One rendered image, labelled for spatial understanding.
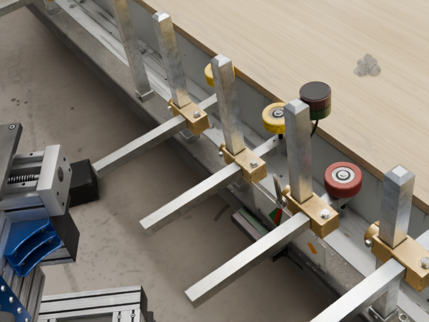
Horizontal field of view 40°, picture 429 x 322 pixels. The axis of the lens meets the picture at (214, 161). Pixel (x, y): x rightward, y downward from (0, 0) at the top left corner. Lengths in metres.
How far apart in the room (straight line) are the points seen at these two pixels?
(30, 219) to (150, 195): 1.24
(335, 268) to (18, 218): 0.72
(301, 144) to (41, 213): 0.59
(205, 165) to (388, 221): 0.71
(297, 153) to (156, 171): 1.53
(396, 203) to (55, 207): 0.72
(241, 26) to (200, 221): 0.94
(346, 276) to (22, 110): 2.26
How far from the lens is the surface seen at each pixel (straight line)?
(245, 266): 1.22
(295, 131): 1.13
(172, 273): 2.28
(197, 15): 1.85
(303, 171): 1.22
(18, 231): 1.37
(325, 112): 1.14
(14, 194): 1.33
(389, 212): 1.03
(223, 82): 1.30
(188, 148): 1.68
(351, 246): 1.52
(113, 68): 2.07
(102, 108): 3.06
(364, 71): 1.54
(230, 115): 1.36
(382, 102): 1.47
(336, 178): 1.28
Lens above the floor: 1.86
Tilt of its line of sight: 45 degrees down
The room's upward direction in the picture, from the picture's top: 12 degrees counter-clockwise
